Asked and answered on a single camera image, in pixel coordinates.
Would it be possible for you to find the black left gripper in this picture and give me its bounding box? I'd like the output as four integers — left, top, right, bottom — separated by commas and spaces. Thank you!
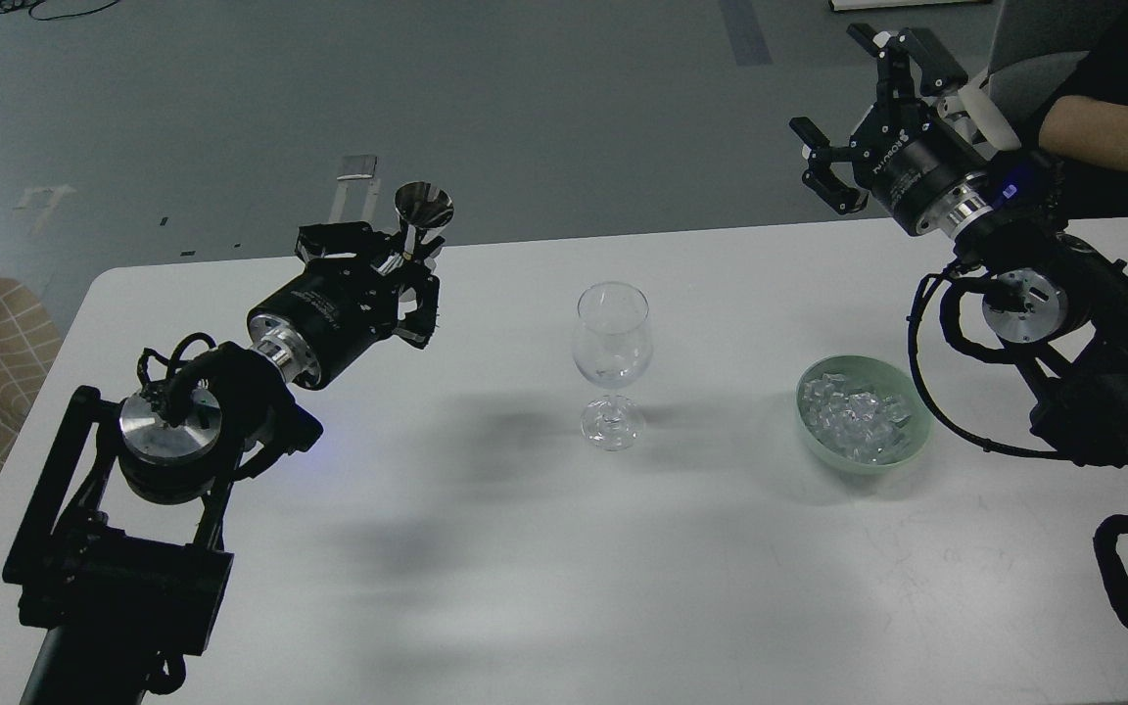
247, 222, 446, 390

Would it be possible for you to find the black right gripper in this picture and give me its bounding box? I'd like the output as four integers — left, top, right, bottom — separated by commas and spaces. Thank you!
788, 23, 994, 238

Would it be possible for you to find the steel double jigger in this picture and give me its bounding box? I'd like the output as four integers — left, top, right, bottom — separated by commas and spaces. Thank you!
370, 180, 455, 275

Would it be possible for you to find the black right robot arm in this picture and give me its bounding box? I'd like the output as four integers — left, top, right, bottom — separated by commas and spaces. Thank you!
788, 23, 1128, 631

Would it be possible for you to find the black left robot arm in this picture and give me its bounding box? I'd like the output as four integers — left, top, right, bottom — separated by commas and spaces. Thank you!
3, 217, 444, 704

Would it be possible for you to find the clear wine glass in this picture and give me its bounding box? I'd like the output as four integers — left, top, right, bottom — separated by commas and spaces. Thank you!
570, 281, 653, 451

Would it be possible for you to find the pile of ice cubes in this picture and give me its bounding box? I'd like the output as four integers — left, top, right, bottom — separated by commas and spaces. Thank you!
797, 373, 913, 467

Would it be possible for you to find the grey office chair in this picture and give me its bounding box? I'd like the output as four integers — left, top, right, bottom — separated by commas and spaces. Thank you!
937, 1, 1128, 151

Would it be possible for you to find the person in black shirt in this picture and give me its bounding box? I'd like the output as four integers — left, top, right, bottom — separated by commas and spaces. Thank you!
1020, 8, 1128, 220

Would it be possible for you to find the green bowl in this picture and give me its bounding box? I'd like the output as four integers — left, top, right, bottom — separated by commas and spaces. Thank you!
795, 355, 934, 477

